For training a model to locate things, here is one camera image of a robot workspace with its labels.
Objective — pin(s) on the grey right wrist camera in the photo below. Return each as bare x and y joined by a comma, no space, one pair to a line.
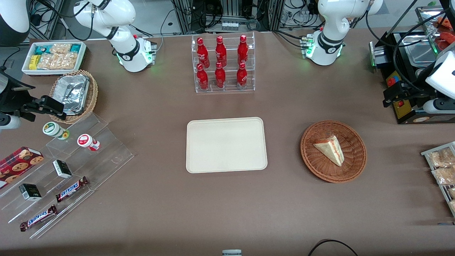
9,122

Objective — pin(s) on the clear acrylic stepped shelf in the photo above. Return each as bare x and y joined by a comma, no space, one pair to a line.
106,156

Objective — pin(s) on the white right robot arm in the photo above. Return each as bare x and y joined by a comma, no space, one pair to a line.
121,39

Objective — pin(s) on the red cookie box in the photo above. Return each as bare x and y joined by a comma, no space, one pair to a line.
17,165

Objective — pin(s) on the triangular sandwich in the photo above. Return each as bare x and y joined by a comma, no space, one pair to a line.
330,149

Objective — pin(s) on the brown Snickers bar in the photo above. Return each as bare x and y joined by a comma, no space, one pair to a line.
71,189
38,218

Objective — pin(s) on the light tan wicker basket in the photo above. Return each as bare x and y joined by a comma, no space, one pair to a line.
93,92

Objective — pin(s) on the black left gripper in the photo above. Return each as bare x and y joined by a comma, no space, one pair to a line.
413,91

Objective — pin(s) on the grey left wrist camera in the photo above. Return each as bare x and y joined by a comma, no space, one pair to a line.
439,106

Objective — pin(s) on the large clear cracker bag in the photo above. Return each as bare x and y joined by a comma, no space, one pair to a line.
58,61

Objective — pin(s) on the large teal snack packet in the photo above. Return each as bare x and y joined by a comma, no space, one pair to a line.
42,49

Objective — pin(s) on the yellow snack packet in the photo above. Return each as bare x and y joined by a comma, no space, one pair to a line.
33,62

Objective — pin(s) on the clear bag of crackers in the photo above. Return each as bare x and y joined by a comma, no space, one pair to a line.
444,176
453,206
440,158
452,192

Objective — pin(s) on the aluminium foil container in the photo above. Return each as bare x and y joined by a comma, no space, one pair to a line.
73,94

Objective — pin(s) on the red lid yogurt cup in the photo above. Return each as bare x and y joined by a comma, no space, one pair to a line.
85,140

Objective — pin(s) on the white rectangular snack bin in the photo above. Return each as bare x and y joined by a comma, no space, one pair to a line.
82,57

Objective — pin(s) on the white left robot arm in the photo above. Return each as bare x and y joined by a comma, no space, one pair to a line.
330,21

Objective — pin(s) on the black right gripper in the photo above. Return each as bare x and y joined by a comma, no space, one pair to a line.
10,98

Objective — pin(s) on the small clear cracker bag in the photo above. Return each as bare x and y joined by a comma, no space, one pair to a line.
61,48

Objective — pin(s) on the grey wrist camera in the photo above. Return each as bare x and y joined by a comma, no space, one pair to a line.
9,122
439,106

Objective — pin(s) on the small grey device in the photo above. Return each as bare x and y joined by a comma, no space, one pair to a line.
231,252

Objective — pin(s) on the red cola bottle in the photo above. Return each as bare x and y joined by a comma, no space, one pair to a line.
242,50
242,76
202,78
220,77
220,51
202,53

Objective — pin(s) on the cream rectangular plastic tray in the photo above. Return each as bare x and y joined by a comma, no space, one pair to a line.
226,145

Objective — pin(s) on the clear acrylic bottle rack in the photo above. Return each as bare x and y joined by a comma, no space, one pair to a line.
227,89

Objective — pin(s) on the aluminium frame rack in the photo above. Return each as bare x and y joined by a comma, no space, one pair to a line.
183,16

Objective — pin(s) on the steel display rack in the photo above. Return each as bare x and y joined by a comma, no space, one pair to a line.
426,21

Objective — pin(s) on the brown round wicker basket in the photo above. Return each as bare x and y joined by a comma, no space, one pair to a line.
321,167

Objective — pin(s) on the small black carton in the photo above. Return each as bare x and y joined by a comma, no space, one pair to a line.
62,169
30,192

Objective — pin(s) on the white power strip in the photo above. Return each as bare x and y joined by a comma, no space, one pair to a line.
230,26

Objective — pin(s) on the black countertop food warmer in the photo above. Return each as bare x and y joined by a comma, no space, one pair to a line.
403,110

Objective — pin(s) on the small teal snack packet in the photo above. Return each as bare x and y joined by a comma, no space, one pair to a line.
75,48

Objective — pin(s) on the green lid yogurt cup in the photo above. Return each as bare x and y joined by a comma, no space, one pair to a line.
52,129

